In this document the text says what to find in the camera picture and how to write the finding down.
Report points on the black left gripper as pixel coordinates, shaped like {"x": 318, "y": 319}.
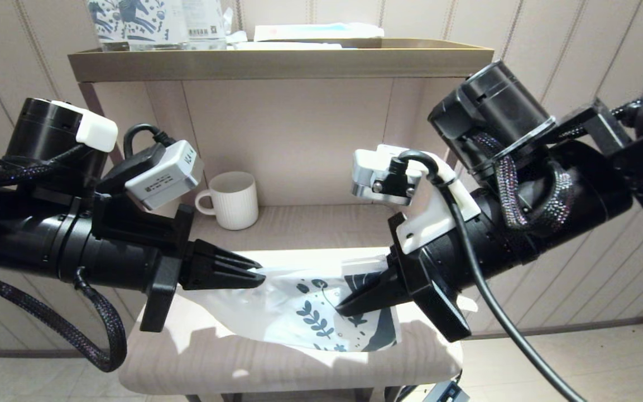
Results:
{"x": 132, "y": 245}

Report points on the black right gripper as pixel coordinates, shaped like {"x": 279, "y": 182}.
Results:
{"x": 444, "y": 262}

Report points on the white floral pouch bag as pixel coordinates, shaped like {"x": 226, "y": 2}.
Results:
{"x": 277, "y": 312}

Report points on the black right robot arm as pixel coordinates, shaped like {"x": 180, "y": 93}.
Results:
{"x": 589, "y": 184}

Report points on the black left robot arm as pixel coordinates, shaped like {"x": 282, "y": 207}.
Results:
{"x": 20, "y": 234}

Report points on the white ribbed ceramic mug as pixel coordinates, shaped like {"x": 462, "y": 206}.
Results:
{"x": 236, "y": 202}

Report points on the grey power inverter box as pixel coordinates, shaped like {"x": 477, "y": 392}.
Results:
{"x": 447, "y": 393}

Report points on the beige wooden shelf cabinet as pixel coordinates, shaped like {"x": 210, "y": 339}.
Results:
{"x": 299, "y": 139}

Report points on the crumpled clear plastic wrapper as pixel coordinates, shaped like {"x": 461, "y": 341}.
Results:
{"x": 235, "y": 34}

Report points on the clear bottle with barcode label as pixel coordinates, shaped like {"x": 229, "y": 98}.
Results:
{"x": 204, "y": 19}

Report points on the blue patterned package on top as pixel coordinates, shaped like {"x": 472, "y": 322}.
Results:
{"x": 154, "y": 22}

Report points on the white blue toothbrush packet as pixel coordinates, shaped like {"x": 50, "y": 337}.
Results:
{"x": 316, "y": 32}

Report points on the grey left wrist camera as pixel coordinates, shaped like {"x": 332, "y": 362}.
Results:
{"x": 165, "y": 176}

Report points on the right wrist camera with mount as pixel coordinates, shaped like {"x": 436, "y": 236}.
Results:
{"x": 377, "y": 173}

